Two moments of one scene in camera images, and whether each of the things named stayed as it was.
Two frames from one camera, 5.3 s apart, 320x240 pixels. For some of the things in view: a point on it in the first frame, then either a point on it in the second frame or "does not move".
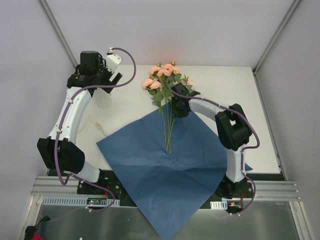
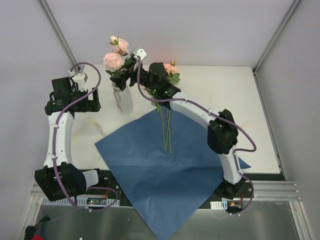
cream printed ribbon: x=101 y=129 does not move
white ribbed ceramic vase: x=103 y=100 -> x=124 y=99
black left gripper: x=110 y=83 -> x=94 y=99
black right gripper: x=179 y=107 -> x=131 y=75
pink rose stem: x=153 y=87 -> x=115 y=62
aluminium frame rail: x=64 y=186 does not move
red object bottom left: x=37 y=237 does not move
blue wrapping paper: x=170 y=166 does not move
